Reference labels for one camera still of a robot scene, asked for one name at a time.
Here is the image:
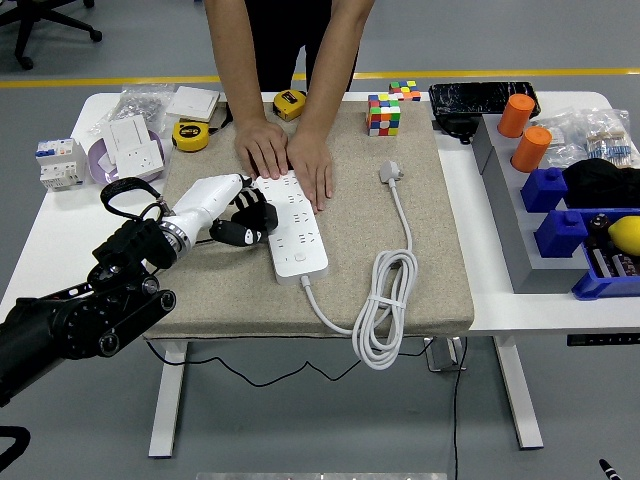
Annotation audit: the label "orange cylinder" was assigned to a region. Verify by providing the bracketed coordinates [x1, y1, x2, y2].
[510, 125, 553, 174]
[496, 93, 536, 139]

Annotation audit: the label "grey stepped stand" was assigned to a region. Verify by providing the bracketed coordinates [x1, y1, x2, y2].
[472, 113, 591, 295]

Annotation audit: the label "white flat box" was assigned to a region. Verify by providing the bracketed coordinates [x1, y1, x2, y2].
[164, 85, 222, 122]

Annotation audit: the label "black glossy tray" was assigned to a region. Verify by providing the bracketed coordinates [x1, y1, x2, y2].
[428, 81, 542, 121]

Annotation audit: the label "small black box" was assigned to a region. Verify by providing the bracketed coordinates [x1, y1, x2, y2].
[432, 114, 479, 146]

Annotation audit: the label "yellow lemon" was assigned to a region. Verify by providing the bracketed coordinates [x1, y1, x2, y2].
[606, 215, 640, 257]

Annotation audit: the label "black office chair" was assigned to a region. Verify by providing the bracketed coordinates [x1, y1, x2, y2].
[0, 0, 104, 71]

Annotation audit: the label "square yellow tape measure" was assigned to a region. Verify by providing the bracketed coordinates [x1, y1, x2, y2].
[272, 89, 308, 123]

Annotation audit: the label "black table control panel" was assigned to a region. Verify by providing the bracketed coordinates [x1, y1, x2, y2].
[566, 333, 640, 347]

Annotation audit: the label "black cloth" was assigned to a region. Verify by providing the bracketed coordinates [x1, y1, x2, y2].
[561, 158, 640, 210]

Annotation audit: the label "clear bag of parts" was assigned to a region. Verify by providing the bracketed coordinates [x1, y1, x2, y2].
[532, 112, 591, 169]

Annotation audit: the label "white table leg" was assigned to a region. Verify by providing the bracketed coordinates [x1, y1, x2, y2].
[148, 339, 189, 459]
[492, 335, 545, 450]

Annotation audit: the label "grey-brown mat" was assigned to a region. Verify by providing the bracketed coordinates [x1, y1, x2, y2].
[142, 99, 475, 340]

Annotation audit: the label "person's left hand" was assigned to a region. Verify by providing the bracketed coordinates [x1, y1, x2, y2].
[286, 130, 335, 211]

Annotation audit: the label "clear bag of screws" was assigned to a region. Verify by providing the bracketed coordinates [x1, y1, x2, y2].
[87, 83, 176, 136]

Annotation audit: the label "small rubik's cube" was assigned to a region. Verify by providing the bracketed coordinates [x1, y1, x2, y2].
[388, 80, 422, 103]

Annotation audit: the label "black power adapter with cord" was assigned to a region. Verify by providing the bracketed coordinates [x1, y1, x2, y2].
[193, 198, 279, 246]

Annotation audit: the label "person's torso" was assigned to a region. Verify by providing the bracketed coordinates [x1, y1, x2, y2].
[242, 0, 361, 94]

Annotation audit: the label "clear bag of resistors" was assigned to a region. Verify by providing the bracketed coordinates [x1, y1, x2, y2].
[574, 107, 640, 169]

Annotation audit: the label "purple bowl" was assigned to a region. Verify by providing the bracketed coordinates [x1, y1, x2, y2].
[87, 130, 166, 187]

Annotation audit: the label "dark components in bin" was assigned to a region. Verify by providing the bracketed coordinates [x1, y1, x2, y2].
[587, 213, 640, 279]

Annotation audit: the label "white power cord with plug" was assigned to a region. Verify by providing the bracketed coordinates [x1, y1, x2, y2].
[298, 159, 419, 372]

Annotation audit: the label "round yellow tape measure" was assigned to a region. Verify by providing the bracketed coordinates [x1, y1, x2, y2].
[171, 102, 234, 153]

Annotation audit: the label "large rubik's cube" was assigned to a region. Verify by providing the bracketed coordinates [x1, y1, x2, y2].
[366, 93, 402, 137]

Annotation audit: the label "hanging black cable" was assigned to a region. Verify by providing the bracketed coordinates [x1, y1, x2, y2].
[451, 337, 469, 480]

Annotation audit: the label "blue block with knob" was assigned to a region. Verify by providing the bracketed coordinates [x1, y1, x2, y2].
[533, 208, 590, 259]
[520, 167, 570, 214]

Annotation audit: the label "white wall socket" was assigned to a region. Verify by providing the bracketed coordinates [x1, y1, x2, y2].
[115, 143, 166, 183]

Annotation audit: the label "metal bracket under table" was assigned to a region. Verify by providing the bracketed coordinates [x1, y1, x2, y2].
[423, 337, 467, 373]

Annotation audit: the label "white power strip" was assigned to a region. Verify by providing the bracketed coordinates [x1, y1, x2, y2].
[254, 172, 330, 286]

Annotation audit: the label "blue plastic bin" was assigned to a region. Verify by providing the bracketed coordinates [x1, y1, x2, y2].
[571, 208, 640, 301]

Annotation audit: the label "thin black cable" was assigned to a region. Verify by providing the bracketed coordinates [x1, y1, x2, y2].
[144, 335, 431, 389]

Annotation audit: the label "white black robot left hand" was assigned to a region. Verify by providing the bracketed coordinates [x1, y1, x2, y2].
[169, 172, 279, 247]

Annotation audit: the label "white circuit breaker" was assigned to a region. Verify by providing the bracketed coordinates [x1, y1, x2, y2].
[34, 138, 89, 193]

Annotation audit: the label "person's right hand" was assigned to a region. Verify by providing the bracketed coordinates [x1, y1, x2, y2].
[234, 119, 290, 180]

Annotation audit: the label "white switch panel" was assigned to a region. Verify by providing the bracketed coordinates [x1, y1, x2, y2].
[102, 115, 151, 166]

